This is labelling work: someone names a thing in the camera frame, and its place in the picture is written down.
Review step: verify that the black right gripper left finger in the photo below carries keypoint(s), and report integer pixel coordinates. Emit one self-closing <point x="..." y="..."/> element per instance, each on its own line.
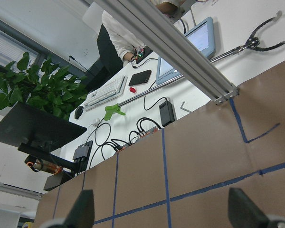
<point x="82" y="214"/>

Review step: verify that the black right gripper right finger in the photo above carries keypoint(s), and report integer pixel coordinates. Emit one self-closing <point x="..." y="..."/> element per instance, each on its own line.
<point x="243" y="212"/>

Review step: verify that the black usb hub box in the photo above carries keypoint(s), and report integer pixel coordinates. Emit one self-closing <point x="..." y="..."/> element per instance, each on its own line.
<point x="82" y="153"/>

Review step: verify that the black monitor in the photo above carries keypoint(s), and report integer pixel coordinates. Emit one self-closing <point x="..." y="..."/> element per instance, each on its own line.
<point x="36" y="128"/>

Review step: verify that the black computer mouse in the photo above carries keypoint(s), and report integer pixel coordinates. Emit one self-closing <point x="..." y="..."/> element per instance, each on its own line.
<point x="78" y="112"/>

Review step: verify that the metal allen key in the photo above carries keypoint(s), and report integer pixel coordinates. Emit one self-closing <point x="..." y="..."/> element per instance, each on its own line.
<point x="184" y="109"/>

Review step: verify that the black power adapter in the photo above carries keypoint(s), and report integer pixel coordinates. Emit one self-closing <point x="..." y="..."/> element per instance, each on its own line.
<point x="166" y="113"/>

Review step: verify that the white keyboard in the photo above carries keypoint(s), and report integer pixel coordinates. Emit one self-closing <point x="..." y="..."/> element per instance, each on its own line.
<point x="105" y="93"/>

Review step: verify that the green potted plant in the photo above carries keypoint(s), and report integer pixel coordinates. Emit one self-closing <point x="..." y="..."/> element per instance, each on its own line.
<point x="44" y="87"/>

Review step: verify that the small red object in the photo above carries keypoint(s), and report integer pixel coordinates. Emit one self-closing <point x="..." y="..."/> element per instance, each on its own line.
<point x="133" y="90"/>

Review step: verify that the black smartphone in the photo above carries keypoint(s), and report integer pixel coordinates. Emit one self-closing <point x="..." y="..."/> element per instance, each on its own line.
<point x="140" y="78"/>

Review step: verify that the long reach grabber tool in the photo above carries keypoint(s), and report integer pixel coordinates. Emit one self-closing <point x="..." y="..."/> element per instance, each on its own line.
<point x="251" y="44"/>

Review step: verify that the person in white shirt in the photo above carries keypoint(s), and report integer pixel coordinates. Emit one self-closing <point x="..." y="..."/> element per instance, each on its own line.
<point x="124" y="41"/>

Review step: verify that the aluminium frame post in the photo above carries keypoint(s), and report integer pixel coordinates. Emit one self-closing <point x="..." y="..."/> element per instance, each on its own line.
<point x="148" y="24"/>

